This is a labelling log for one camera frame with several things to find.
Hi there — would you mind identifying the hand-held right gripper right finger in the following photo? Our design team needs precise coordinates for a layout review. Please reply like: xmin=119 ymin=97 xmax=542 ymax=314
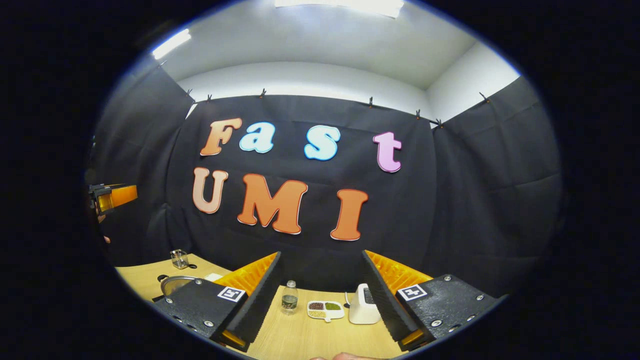
xmin=362 ymin=249 xmax=506 ymax=352

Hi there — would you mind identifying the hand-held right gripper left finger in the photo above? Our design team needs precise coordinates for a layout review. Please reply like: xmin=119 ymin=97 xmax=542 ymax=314
xmin=152 ymin=251 xmax=282 ymax=353

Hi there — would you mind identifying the stainless steel pot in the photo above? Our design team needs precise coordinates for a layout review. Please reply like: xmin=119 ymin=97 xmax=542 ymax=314
xmin=157 ymin=274 xmax=201 ymax=297

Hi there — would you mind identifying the white boxy appliance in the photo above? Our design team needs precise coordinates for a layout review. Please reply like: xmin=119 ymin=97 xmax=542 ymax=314
xmin=348 ymin=283 xmax=381 ymax=325

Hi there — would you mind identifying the clear plastic water bottle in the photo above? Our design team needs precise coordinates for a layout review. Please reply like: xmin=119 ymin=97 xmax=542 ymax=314
xmin=280 ymin=280 xmax=299 ymax=315

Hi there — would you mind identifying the white divided bean dish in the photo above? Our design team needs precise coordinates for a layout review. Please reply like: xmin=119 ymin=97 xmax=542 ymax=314
xmin=307 ymin=300 xmax=345 ymax=322

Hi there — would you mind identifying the small ceiling light panel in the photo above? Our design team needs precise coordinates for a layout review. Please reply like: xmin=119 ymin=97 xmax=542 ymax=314
xmin=151 ymin=28 xmax=192 ymax=60

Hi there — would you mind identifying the row of black clips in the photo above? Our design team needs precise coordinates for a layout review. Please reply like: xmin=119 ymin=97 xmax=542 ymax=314
xmin=159 ymin=60 xmax=491 ymax=128

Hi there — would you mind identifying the large ceiling light panel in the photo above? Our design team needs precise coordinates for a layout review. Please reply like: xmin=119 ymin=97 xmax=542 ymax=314
xmin=274 ymin=0 xmax=405 ymax=19

